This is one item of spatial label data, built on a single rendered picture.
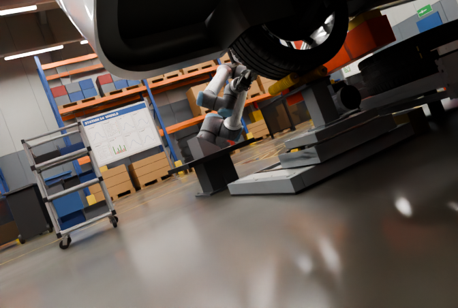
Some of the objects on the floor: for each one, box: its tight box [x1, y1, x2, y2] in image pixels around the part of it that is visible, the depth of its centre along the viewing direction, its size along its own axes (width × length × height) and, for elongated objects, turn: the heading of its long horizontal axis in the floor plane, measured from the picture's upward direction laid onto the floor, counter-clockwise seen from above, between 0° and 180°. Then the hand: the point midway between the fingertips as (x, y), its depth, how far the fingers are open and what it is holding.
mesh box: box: [260, 99, 311, 138], centre depth 1106 cm, size 88×127×97 cm
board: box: [77, 97, 181, 206], centre depth 790 cm, size 150×50×195 cm, turn 28°
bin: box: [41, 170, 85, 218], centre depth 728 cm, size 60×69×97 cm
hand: (255, 69), depth 200 cm, fingers closed, pressing on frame
